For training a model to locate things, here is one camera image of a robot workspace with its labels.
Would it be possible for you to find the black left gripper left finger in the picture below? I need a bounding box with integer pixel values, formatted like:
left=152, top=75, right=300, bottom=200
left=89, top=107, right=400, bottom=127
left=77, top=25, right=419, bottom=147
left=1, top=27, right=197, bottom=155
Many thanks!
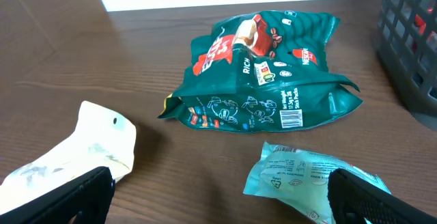
left=1, top=167, right=115, bottom=224

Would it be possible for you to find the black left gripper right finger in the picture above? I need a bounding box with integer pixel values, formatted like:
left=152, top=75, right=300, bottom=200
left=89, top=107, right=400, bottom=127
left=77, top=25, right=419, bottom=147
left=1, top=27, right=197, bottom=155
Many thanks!
left=328, top=169, right=436, bottom=224

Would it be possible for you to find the green Nescafe coffee bag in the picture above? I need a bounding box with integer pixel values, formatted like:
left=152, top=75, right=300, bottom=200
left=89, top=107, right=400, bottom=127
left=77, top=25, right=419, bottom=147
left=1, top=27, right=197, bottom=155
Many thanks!
left=160, top=10, right=361, bottom=133

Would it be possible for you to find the spaghetti pack with orange ends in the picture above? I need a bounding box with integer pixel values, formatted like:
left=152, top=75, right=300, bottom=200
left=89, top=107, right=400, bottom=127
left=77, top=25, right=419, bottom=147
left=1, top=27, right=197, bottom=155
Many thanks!
left=412, top=8, right=435, bottom=53

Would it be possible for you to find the light teal snack packet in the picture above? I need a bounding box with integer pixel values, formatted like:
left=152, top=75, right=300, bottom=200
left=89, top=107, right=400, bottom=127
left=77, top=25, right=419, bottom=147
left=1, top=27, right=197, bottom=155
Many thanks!
left=243, top=142, right=390, bottom=224

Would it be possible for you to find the cream paper pouch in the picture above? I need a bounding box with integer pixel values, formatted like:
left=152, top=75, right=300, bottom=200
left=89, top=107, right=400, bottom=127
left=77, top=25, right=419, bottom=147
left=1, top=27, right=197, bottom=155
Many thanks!
left=1, top=101, right=137, bottom=214

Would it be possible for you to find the grey plastic basket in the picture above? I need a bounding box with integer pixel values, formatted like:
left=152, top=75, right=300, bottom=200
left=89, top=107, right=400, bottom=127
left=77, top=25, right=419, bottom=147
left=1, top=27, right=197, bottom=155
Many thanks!
left=375, top=0, right=436, bottom=131

